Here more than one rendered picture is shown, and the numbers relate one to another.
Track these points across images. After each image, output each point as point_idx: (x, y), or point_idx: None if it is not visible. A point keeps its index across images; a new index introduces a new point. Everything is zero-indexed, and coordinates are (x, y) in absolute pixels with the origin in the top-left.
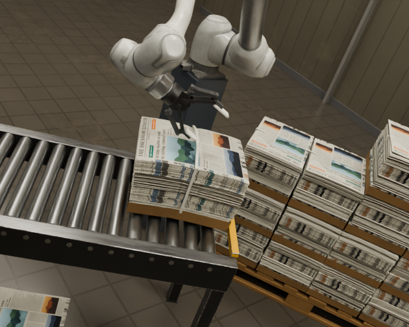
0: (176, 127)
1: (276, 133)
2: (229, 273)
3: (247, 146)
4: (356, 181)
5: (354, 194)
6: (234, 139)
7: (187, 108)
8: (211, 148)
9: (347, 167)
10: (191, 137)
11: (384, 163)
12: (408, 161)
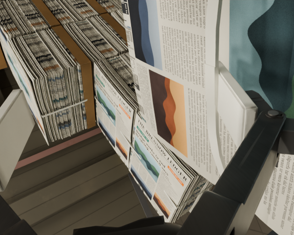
0: None
1: (157, 189)
2: None
3: (192, 176)
4: (98, 84)
5: (103, 66)
6: (148, 125)
7: (119, 227)
8: (187, 60)
9: (105, 110)
10: (233, 81)
11: (47, 75)
12: (25, 66)
